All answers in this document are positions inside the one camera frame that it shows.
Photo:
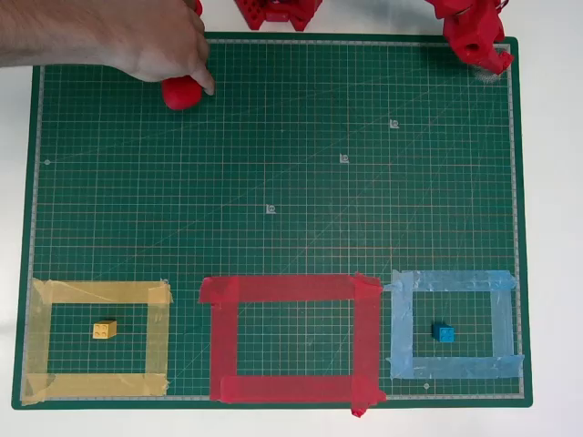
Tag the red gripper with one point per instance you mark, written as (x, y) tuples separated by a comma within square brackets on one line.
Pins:
[(494, 60)]

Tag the red leader arm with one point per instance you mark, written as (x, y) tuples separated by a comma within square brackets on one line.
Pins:
[(182, 96)]

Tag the man's right forearm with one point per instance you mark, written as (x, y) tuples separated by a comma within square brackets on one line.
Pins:
[(45, 27)]

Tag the red robot arm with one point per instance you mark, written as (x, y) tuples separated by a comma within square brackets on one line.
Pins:
[(282, 16)]

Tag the blue tape rectangle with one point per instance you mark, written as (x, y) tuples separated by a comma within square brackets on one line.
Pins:
[(455, 280)]

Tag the blue toy brick cube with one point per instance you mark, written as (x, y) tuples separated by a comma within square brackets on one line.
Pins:
[(443, 332)]

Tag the red tape rectangle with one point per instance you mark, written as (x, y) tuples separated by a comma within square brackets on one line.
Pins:
[(291, 288)]

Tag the yellow tape rectangle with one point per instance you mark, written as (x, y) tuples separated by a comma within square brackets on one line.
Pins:
[(105, 292)]

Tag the yellow toy brick cube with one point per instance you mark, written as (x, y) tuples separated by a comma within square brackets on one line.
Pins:
[(104, 330)]

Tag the man's right hand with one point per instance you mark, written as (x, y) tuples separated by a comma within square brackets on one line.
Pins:
[(155, 41)]

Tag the green cutting mat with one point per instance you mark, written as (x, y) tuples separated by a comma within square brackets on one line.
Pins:
[(182, 191)]

